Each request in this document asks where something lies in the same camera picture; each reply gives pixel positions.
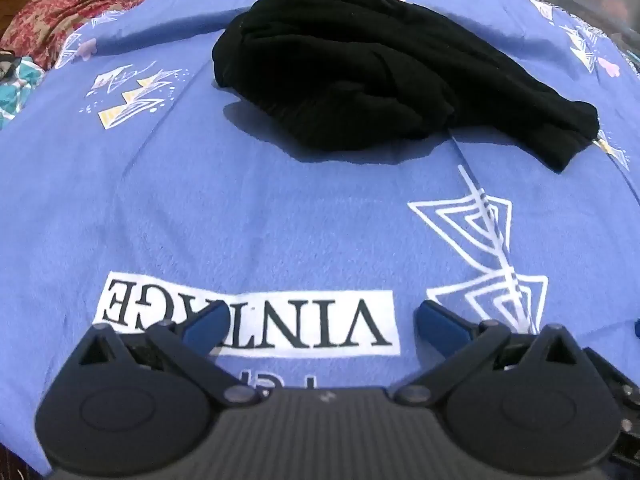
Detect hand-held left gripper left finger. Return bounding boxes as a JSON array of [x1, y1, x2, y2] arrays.
[[60, 304, 266, 408]]

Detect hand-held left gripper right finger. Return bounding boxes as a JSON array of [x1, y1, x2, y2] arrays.
[[392, 300, 596, 406]]

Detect black pants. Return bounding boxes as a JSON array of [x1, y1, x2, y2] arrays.
[[211, 0, 600, 173]]

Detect blue printed bedsheet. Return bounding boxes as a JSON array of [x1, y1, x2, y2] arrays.
[[0, 0, 640, 476]]

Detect teal wavy patterned cloth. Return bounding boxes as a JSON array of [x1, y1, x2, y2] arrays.
[[0, 55, 47, 122]]

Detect red floral patchwork blanket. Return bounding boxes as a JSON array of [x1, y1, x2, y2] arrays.
[[0, 0, 506, 72]]

